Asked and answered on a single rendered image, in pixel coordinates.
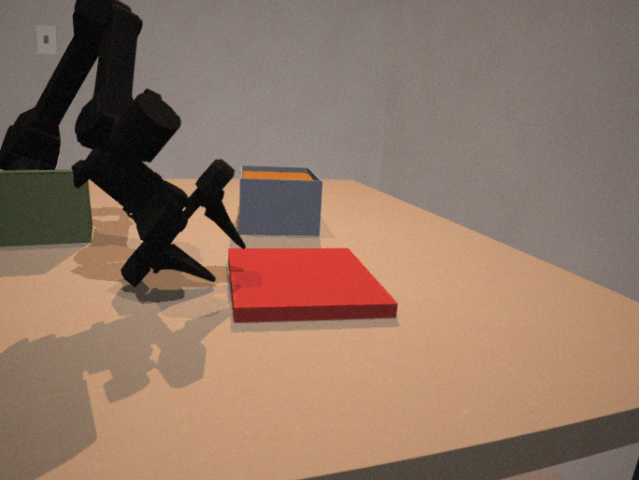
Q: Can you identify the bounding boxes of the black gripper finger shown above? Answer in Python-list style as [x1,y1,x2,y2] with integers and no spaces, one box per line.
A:
[153,244,216,282]
[205,190,246,249]

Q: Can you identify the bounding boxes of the red lid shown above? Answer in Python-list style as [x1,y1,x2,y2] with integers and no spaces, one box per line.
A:
[228,248,398,323]

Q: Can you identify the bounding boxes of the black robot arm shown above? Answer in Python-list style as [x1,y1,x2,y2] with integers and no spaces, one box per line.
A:
[0,0,190,252]

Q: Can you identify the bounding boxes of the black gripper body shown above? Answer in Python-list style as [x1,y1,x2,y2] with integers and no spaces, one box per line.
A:
[118,160,234,287]

